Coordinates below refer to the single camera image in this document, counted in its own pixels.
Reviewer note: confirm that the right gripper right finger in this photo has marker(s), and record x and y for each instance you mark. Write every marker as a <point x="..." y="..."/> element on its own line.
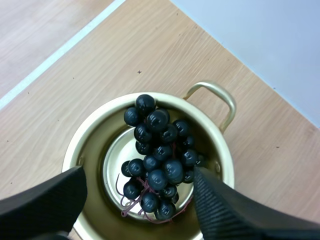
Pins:
<point x="230" y="210"/>

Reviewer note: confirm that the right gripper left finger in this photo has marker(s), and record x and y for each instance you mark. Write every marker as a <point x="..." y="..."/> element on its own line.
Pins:
<point x="47" y="202"/>

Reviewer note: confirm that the bunch of dark toy grapes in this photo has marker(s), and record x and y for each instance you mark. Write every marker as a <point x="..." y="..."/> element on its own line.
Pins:
<point x="157" y="155"/>

